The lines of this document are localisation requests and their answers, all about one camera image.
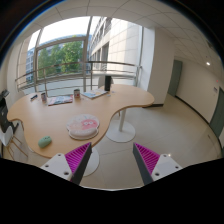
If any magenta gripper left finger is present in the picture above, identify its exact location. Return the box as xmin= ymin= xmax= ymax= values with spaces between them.
xmin=41 ymin=143 xmax=92 ymax=185

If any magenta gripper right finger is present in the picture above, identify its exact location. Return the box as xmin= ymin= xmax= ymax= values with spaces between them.
xmin=133 ymin=143 xmax=182 ymax=185

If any green computer mouse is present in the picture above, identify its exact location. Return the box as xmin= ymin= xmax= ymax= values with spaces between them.
xmin=38 ymin=136 xmax=52 ymax=148

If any round pink mouse pad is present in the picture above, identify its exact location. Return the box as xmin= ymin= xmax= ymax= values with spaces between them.
xmin=66 ymin=114 xmax=100 ymax=140

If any wooden curved table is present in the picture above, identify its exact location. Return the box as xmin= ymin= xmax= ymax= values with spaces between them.
xmin=7 ymin=84 xmax=154 ymax=167

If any small red-white cup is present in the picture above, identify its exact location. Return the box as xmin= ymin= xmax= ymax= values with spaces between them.
xmin=73 ymin=89 xmax=80 ymax=99

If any white chair left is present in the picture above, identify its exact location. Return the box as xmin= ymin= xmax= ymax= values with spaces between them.
xmin=0 ymin=90 xmax=26 ymax=158

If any open book right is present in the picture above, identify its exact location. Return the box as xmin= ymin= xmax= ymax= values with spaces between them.
xmin=82 ymin=89 xmax=106 ymax=99

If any small pink box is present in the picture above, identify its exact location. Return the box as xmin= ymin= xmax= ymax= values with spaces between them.
xmin=41 ymin=93 xmax=47 ymax=103

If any black speaker box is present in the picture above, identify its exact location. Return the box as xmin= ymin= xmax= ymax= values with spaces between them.
xmin=104 ymin=76 xmax=111 ymax=91

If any metal balcony railing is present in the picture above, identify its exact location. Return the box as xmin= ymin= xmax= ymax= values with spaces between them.
xmin=15 ymin=61 xmax=141 ymax=96

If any grey door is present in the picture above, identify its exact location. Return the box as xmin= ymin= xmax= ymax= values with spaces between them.
xmin=168 ymin=60 xmax=183 ymax=96

